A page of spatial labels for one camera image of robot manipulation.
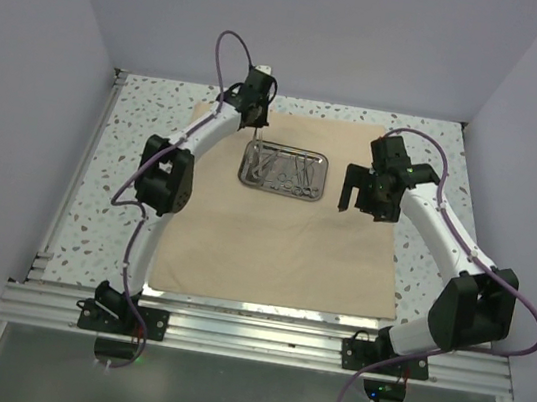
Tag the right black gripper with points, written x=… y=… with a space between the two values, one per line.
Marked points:
x=358 y=176

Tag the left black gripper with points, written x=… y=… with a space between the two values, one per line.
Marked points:
x=261 y=121

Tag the beige cloth wrap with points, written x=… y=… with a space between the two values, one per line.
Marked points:
x=237 y=243

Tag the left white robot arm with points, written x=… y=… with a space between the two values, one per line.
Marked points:
x=163 y=183

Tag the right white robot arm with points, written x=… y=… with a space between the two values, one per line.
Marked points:
x=476 y=303

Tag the steel scissors in tray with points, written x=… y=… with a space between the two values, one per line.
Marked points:
x=304 y=164

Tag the steel instrument tray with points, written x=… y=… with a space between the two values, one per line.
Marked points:
x=282 y=179

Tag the steel forceps in tray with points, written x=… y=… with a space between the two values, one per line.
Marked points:
x=264 y=167

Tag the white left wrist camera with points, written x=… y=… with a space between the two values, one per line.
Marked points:
x=265 y=69

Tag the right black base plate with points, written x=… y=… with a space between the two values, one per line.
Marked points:
x=361 y=350

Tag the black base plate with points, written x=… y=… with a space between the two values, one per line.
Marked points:
x=361 y=350
x=93 y=317

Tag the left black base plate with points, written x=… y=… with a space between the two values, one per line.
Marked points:
x=93 y=317

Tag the aluminium mounting rail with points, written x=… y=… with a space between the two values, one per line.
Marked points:
x=305 y=344

